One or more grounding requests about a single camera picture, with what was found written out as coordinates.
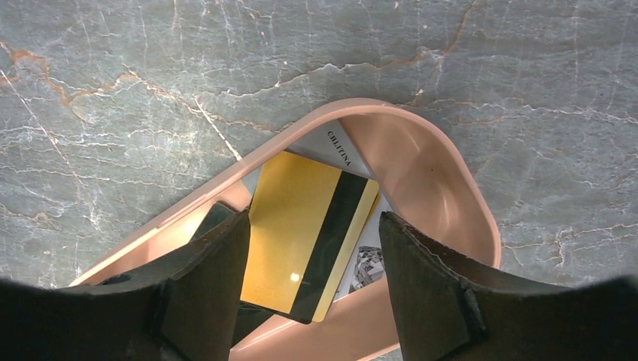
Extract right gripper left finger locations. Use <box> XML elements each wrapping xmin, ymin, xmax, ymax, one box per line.
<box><xmin>1</xmin><ymin>211</ymin><xmax>250</xmax><ymax>360</ymax></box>

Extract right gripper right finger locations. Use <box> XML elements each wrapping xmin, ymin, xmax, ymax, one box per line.
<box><xmin>379</xmin><ymin>212</ymin><xmax>637</xmax><ymax>360</ymax></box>

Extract pink oval tray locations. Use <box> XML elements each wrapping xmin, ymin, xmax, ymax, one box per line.
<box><xmin>75</xmin><ymin>98</ymin><xmax>501</xmax><ymax>360</ymax></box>

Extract yellow card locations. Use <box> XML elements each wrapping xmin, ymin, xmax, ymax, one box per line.
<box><xmin>241</xmin><ymin>151</ymin><xmax>379</xmax><ymax>323</ymax></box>

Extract white diamond print card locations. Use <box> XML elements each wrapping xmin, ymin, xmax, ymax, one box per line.
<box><xmin>287</xmin><ymin>120</ymin><xmax>391</xmax><ymax>299</ymax></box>

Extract dark green VIP card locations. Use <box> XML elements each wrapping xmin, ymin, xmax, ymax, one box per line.
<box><xmin>189</xmin><ymin>202</ymin><xmax>274</xmax><ymax>347</ymax></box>

